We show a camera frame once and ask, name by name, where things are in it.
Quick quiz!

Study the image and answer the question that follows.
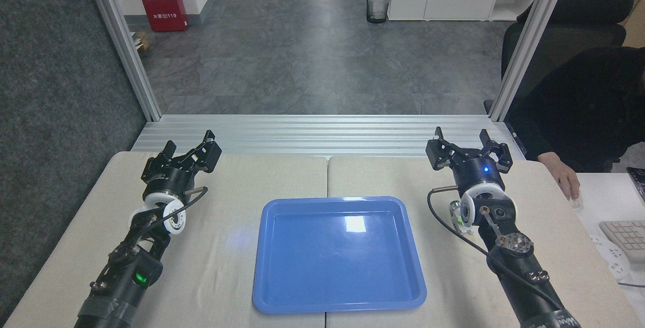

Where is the person's hand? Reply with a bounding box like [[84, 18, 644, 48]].
[[546, 157, 582, 201]]

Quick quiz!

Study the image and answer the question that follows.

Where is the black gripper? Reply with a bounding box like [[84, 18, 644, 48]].
[[141, 130, 223, 200], [425, 126, 514, 190]]

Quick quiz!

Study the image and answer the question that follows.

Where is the grey mesh trash bin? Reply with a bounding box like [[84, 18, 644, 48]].
[[365, 0, 392, 24]]

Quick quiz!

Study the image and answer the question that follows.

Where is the silver aluminium rail platform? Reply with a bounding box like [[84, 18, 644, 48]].
[[131, 114, 528, 160]]

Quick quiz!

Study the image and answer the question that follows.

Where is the blue plastic tray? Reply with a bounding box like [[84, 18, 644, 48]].
[[252, 196, 428, 315]]

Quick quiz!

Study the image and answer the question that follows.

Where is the black office chair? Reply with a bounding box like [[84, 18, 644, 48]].
[[484, 0, 634, 115]]

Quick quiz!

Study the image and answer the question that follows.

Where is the silver aluminium post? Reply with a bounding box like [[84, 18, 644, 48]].
[[489, 0, 573, 122], [81, 0, 162, 122]]

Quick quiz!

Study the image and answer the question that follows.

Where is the white power strip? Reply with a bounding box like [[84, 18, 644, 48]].
[[590, 235, 631, 281]]

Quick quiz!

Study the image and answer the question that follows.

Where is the black flat device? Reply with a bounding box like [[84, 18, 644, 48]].
[[626, 167, 645, 206]]

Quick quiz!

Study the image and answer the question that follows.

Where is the beige keyboard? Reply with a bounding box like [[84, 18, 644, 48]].
[[599, 220, 645, 263]]

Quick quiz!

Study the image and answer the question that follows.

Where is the person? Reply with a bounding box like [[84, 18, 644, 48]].
[[506, 46, 645, 173]]

